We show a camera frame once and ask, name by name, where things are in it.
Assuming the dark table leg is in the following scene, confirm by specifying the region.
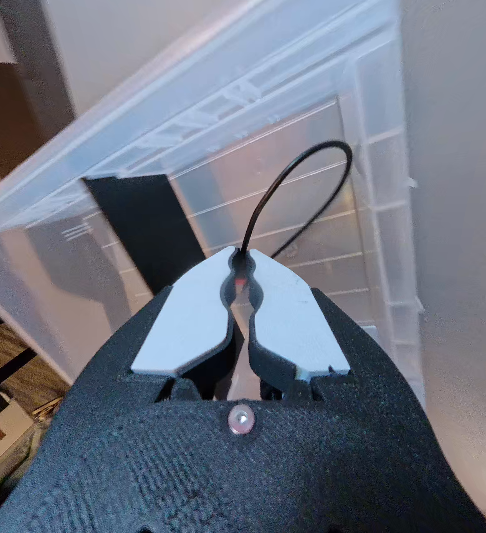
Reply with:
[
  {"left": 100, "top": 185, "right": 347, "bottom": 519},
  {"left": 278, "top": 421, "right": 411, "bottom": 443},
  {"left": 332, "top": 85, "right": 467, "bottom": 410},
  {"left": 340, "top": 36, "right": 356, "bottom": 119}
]
[{"left": 0, "top": 0, "right": 76, "bottom": 180}]

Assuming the black usb cable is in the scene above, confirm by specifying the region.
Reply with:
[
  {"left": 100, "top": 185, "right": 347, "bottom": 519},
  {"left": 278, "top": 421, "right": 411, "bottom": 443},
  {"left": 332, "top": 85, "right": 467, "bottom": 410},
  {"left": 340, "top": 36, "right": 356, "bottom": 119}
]
[{"left": 236, "top": 141, "right": 354, "bottom": 292}]

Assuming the black divider panel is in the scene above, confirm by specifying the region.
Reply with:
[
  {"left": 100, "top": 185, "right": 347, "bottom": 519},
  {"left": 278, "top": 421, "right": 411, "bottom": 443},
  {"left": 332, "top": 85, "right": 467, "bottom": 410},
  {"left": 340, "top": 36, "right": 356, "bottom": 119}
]
[{"left": 82, "top": 174, "right": 207, "bottom": 297}]

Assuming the clear plastic bin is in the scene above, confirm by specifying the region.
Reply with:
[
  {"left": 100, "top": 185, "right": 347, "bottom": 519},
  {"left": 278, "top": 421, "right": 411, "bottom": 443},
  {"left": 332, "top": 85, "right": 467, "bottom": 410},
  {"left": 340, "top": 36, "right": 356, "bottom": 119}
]
[{"left": 0, "top": 0, "right": 429, "bottom": 411}]

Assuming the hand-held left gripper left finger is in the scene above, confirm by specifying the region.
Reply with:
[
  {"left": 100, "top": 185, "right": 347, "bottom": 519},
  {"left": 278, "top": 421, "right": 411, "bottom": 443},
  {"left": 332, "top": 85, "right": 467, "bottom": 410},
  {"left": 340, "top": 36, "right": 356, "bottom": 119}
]
[{"left": 130, "top": 246, "right": 237, "bottom": 396}]

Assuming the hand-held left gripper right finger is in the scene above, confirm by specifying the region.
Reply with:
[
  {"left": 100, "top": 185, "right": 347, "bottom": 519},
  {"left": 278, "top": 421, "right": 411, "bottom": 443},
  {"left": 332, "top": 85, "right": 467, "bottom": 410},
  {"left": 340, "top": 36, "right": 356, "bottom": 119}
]
[{"left": 245, "top": 248, "right": 351, "bottom": 392}]

